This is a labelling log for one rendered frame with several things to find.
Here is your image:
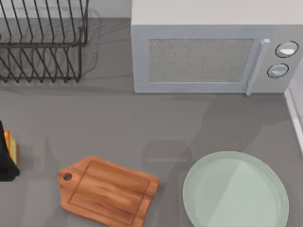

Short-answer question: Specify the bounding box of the small microwave knob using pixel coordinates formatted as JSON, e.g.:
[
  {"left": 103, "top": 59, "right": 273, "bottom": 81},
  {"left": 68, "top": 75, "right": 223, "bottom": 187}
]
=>
[{"left": 267, "top": 63, "right": 290, "bottom": 78}]

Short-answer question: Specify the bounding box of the microwave door handle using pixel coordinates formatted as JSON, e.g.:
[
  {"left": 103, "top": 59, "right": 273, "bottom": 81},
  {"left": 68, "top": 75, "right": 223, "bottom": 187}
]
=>
[{"left": 245, "top": 38, "right": 270, "bottom": 96}]

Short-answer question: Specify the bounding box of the large microwave knob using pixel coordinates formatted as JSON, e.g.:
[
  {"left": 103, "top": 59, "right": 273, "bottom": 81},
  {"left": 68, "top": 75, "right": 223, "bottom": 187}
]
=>
[{"left": 275, "top": 40, "right": 299, "bottom": 58}]

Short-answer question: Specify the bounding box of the black wire dish rack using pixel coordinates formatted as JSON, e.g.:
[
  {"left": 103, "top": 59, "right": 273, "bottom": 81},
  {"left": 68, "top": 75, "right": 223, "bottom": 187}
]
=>
[{"left": 0, "top": 0, "right": 89, "bottom": 84}]

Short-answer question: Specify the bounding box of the microwave oven door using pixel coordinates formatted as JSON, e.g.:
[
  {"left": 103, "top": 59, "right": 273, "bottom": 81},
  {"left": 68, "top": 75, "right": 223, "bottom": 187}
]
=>
[{"left": 131, "top": 25, "right": 275, "bottom": 94}]

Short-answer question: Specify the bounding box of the slice of toasted bread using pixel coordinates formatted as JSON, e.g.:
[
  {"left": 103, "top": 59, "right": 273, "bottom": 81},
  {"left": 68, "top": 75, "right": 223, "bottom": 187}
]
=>
[{"left": 3, "top": 129, "right": 18, "bottom": 165}]

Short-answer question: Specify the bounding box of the wooden cutting board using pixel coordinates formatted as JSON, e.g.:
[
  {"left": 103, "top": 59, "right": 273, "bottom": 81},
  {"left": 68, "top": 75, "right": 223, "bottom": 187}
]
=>
[{"left": 56, "top": 155, "right": 160, "bottom": 226}]

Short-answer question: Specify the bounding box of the pale grey microwave oven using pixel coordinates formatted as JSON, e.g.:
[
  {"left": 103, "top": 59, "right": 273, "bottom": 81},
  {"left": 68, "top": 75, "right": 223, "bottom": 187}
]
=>
[{"left": 131, "top": 0, "right": 303, "bottom": 96}]

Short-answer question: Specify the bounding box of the pale green plate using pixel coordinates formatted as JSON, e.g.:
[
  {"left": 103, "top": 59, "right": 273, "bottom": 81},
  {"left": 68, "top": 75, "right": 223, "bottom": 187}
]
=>
[{"left": 182, "top": 151, "right": 290, "bottom": 227}]

